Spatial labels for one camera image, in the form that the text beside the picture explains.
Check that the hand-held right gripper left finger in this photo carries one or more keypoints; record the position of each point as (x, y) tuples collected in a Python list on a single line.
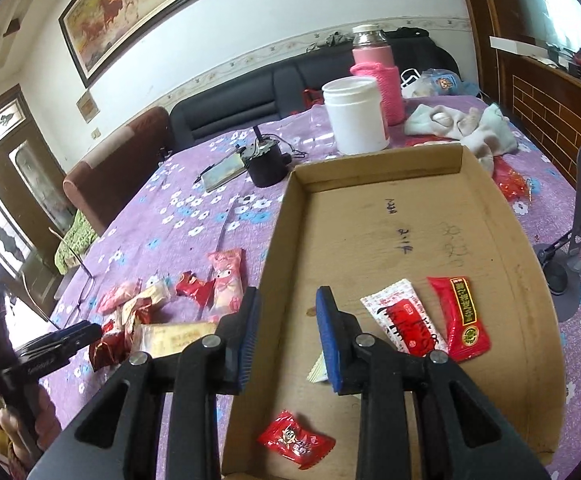
[(249, 340)]

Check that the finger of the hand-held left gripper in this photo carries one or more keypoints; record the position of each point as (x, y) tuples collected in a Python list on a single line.
[(65, 337)]

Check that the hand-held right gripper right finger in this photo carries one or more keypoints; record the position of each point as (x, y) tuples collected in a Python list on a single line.
[(328, 340)]

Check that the pale ridged snack wrapper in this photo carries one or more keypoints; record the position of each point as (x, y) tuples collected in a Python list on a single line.
[(318, 371)]

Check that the dark red shiny snack packet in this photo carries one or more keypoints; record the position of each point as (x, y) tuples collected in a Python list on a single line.
[(108, 349)]

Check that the yellow biscuit packet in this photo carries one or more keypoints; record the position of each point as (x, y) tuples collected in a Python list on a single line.
[(175, 337)]

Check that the small red white snack packet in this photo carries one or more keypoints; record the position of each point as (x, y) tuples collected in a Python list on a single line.
[(195, 289)]

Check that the red snack packet round emblem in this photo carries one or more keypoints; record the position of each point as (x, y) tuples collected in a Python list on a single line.
[(463, 325)]

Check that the shallow cardboard box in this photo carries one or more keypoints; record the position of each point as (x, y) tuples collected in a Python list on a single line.
[(395, 220)]

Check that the person's left hand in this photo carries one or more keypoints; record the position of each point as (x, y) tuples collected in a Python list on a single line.
[(48, 412)]

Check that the pink snack packet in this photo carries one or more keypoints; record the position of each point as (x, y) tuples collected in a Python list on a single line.
[(118, 297), (225, 282)]

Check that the green cushion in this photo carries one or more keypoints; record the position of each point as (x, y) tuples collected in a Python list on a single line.
[(73, 242)]

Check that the cream snack packet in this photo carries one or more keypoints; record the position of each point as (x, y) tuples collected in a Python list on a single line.
[(154, 292)]

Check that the red cartoon candy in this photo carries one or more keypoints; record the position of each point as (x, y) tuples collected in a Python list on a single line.
[(293, 440)]

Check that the purple floral tablecloth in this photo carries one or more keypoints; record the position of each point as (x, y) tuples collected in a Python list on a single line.
[(170, 240)]

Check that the small notebook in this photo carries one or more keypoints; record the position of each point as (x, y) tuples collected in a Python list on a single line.
[(223, 172)]

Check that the brown armchair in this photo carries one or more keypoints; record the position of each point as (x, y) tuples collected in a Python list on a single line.
[(115, 175)]

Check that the black cup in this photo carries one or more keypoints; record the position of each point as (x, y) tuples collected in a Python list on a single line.
[(268, 167)]

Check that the wooden glazed door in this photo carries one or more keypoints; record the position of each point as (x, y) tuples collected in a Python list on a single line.
[(0, 160)]

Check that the white plastic jar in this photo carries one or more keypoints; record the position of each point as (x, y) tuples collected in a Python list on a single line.
[(355, 120)]

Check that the black leather sofa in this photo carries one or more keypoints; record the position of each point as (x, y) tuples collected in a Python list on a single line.
[(230, 102)]

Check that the red crinkled wrapper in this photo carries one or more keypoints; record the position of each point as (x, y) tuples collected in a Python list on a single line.
[(512, 180)]

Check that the pink thermos bottle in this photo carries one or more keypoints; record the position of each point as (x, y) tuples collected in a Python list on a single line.
[(385, 90)]

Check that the pale crumpled cloth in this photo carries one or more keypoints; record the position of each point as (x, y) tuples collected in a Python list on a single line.
[(490, 132)]

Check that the printed plastic bag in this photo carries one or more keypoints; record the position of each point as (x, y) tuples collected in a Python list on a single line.
[(440, 82)]

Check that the wooden brick pattern counter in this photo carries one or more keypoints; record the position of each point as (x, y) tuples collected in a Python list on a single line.
[(540, 110)]

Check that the black garment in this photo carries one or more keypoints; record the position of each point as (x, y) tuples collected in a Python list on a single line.
[(410, 32)]

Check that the framed horse painting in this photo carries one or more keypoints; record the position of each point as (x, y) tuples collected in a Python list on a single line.
[(135, 20)]

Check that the long white box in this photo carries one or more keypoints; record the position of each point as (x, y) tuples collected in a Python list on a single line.
[(517, 45)]

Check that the purple frame glasses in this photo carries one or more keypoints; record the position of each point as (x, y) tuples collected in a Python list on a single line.
[(88, 275)]

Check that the wall socket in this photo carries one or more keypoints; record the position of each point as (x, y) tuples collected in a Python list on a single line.
[(95, 133)]

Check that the small wall plaque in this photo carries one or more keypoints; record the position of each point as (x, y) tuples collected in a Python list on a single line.
[(87, 106)]

